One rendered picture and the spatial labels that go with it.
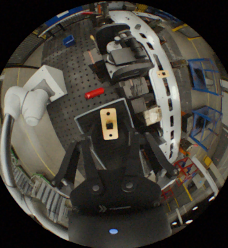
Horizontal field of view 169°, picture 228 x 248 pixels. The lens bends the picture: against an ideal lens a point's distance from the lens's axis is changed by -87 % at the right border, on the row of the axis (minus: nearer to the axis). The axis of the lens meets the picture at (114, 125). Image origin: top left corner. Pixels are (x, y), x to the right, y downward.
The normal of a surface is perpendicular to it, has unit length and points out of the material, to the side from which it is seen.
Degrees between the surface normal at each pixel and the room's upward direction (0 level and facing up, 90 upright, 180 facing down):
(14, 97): 68
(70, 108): 0
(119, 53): 0
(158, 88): 0
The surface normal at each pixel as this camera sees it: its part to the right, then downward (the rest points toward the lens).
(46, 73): 0.22, 0.88
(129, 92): 0.07, 0.36
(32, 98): 0.79, -0.37
